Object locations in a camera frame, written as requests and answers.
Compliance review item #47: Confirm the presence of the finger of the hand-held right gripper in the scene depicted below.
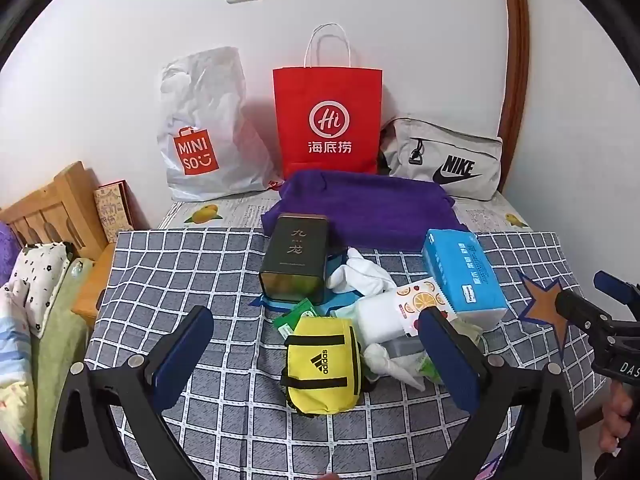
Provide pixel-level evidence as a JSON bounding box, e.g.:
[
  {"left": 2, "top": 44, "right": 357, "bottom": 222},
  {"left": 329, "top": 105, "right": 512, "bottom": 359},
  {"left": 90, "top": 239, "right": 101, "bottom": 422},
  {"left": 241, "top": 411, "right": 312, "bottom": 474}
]
[
  {"left": 594, "top": 270, "right": 640, "bottom": 307},
  {"left": 555, "top": 287, "right": 612, "bottom": 332}
]

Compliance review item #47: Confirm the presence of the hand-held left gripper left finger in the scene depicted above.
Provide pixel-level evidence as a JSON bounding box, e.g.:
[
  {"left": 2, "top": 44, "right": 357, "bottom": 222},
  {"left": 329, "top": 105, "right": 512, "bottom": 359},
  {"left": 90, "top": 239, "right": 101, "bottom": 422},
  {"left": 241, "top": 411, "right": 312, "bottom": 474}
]
[{"left": 50, "top": 305, "right": 216, "bottom": 480}]

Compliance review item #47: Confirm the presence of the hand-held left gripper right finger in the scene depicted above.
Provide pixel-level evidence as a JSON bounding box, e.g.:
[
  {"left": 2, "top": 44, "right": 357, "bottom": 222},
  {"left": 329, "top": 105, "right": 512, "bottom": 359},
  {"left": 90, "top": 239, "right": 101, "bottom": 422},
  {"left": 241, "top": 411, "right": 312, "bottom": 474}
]
[{"left": 417, "top": 306, "right": 583, "bottom": 480}]

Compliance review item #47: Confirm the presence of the green tissue pack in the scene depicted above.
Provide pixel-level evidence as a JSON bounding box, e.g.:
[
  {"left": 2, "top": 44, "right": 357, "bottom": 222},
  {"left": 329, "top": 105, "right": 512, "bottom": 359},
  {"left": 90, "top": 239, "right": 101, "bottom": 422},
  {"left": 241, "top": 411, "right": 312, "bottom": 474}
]
[{"left": 392, "top": 321, "right": 483, "bottom": 387}]

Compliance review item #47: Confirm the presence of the fruit print wipes packet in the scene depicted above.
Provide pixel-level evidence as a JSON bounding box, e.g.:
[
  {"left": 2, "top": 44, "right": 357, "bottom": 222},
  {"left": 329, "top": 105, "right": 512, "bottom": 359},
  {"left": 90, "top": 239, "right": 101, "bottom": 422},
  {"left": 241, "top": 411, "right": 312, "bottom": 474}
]
[{"left": 394, "top": 277, "right": 458, "bottom": 339}]

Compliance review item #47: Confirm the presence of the white cloth block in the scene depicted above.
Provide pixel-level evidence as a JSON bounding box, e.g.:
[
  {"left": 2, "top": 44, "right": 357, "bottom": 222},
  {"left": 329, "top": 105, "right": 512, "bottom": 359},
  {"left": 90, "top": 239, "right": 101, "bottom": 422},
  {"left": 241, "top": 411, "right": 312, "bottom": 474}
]
[{"left": 356, "top": 294, "right": 402, "bottom": 347}]

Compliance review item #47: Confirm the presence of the green sachet strip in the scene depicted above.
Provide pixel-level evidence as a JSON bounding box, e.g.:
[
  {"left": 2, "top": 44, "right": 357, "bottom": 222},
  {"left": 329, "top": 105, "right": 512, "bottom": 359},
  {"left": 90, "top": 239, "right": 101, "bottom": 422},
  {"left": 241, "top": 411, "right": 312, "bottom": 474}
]
[{"left": 272, "top": 299, "right": 322, "bottom": 342}]

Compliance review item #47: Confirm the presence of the white sock pair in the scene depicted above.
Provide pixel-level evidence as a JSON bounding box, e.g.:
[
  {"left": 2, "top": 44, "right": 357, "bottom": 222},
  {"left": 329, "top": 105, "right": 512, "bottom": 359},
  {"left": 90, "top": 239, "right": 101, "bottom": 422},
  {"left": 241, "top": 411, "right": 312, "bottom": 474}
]
[{"left": 325, "top": 247, "right": 397, "bottom": 295}]

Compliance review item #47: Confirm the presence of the yellow zip pouch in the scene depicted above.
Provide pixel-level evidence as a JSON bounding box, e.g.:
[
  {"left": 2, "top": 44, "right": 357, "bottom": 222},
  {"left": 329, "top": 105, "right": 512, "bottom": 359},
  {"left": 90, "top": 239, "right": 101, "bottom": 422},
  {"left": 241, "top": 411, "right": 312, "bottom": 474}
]
[{"left": 280, "top": 316, "right": 364, "bottom": 416}]

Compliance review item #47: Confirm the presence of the person's right hand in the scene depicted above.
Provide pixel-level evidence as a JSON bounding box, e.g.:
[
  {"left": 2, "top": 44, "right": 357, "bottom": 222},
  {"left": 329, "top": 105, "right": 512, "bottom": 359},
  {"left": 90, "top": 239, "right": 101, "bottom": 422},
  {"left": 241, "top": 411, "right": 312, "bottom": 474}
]
[{"left": 600, "top": 385, "right": 640, "bottom": 461}]

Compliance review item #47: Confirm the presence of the orange star patch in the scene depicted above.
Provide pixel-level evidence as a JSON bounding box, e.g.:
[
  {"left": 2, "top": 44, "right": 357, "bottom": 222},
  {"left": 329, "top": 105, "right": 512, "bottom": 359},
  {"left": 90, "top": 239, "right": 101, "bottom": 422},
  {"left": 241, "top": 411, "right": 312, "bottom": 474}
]
[{"left": 515, "top": 269, "right": 581, "bottom": 357}]

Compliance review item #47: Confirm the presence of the blue tissue pack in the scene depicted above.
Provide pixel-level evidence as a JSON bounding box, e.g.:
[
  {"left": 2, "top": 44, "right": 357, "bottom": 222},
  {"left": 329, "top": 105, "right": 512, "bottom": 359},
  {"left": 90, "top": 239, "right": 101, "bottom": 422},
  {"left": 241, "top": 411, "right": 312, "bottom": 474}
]
[{"left": 421, "top": 229, "right": 509, "bottom": 326}]

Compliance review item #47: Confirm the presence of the grey checked cloth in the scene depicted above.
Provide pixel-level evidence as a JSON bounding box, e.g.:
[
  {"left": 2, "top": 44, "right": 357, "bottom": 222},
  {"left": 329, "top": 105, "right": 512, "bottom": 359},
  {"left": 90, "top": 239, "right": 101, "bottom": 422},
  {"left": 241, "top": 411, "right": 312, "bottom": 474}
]
[{"left": 84, "top": 227, "right": 608, "bottom": 480}]

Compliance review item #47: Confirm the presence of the wooden board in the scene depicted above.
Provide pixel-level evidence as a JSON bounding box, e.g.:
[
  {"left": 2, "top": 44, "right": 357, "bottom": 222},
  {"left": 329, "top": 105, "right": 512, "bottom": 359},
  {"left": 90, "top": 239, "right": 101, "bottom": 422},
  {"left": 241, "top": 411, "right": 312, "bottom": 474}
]
[{"left": 72, "top": 242, "right": 118, "bottom": 328}]

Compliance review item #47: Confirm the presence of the light green blanket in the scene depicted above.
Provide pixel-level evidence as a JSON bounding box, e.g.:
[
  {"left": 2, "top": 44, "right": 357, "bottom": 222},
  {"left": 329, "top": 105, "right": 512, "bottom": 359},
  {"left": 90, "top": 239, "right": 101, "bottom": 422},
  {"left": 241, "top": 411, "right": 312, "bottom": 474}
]
[{"left": 30, "top": 259, "right": 96, "bottom": 466}]

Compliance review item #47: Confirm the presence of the dark green tea tin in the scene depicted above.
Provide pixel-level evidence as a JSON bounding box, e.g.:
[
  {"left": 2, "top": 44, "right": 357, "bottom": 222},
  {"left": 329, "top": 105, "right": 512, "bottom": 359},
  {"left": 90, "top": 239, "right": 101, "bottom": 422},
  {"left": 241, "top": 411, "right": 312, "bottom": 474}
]
[{"left": 259, "top": 214, "right": 331, "bottom": 305}]

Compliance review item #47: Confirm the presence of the fruit printed sheet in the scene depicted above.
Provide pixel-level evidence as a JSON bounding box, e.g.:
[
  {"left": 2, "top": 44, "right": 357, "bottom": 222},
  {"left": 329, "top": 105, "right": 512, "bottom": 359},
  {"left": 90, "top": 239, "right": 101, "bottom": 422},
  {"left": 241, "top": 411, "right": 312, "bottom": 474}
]
[{"left": 157, "top": 195, "right": 533, "bottom": 233}]

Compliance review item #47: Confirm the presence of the white floral pillow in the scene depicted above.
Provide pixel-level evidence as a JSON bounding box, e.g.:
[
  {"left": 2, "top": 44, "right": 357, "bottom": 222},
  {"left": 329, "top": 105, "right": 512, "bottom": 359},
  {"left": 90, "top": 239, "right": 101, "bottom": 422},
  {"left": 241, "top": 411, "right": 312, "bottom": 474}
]
[{"left": 10, "top": 241, "right": 77, "bottom": 338}]

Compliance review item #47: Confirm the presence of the patterned gift box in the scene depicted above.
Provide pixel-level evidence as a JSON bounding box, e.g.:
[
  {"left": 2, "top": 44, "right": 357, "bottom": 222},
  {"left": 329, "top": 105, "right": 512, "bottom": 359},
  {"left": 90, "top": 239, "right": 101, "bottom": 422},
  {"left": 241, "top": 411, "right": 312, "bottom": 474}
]
[{"left": 94, "top": 182, "right": 135, "bottom": 243}]

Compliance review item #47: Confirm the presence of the purple towel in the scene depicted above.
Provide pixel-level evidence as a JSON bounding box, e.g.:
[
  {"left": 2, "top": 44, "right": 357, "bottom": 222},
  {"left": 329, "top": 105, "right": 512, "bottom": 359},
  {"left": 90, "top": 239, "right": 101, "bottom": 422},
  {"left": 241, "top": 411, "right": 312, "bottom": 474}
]
[{"left": 260, "top": 170, "right": 471, "bottom": 252}]

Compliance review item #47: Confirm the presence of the pastel printed quilt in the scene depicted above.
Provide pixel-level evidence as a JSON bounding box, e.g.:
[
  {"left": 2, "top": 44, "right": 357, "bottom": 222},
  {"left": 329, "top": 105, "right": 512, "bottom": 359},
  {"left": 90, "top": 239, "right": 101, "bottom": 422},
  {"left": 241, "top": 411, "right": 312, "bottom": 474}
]
[{"left": 0, "top": 280, "right": 38, "bottom": 480}]

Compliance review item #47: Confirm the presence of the grey fabric sling bag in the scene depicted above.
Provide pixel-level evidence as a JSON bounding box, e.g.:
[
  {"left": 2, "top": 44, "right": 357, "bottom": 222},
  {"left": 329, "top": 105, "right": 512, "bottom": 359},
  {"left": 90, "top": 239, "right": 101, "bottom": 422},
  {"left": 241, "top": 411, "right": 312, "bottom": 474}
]
[{"left": 378, "top": 115, "right": 504, "bottom": 202}]

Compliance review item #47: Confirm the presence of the wooden bed headboard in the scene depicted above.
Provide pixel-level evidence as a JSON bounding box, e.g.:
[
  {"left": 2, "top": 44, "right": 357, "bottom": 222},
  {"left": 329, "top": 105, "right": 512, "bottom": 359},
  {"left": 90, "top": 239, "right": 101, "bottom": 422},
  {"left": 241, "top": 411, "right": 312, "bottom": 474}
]
[{"left": 0, "top": 161, "right": 109, "bottom": 261}]

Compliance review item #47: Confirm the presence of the white plastic shopping bag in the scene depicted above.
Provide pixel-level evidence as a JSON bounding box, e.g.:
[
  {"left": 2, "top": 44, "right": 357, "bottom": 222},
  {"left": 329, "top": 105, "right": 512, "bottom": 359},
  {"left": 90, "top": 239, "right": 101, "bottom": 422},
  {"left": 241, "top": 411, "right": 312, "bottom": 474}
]
[{"left": 157, "top": 46, "right": 282, "bottom": 202}]

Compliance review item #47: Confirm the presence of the red paper carrier bag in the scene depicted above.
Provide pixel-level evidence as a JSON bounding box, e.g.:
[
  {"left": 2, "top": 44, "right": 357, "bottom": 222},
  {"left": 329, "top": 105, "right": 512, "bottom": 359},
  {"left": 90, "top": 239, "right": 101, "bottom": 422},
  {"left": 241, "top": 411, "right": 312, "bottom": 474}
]
[{"left": 272, "top": 25, "right": 385, "bottom": 181}]

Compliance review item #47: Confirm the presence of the brown wooden door frame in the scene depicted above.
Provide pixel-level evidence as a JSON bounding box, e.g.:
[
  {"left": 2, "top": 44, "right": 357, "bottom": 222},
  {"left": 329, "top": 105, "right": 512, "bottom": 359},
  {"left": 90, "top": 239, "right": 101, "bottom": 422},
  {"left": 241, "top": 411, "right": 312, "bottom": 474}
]
[{"left": 501, "top": 0, "right": 531, "bottom": 196}]

